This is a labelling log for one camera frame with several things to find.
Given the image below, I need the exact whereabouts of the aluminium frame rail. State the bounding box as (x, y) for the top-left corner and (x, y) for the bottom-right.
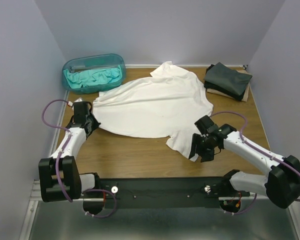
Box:
(19, 180), (42, 240)

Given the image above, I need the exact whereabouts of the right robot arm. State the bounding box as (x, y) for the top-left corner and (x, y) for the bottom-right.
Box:
(189, 115), (300, 209)

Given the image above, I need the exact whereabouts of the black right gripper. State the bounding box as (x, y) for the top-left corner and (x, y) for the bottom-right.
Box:
(187, 132), (215, 163)

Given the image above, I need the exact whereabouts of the teal t shirt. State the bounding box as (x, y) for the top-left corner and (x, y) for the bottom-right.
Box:
(63, 65), (123, 89)

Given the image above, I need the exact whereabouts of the folded grey-green t shirt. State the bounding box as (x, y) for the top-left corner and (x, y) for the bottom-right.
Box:
(203, 62), (253, 97)

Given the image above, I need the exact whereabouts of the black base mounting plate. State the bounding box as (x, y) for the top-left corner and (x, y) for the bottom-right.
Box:
(78, 176), (257, 216)

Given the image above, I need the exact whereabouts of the white printed t shirt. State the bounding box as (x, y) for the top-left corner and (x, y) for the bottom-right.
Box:
(92, 61), (214, 162)

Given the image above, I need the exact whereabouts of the teal plastic bin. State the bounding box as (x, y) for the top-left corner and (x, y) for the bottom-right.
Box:
(61, 53), (126, 95)

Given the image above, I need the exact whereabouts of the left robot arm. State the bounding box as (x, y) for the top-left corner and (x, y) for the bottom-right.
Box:
(38, 98), (101, 203)

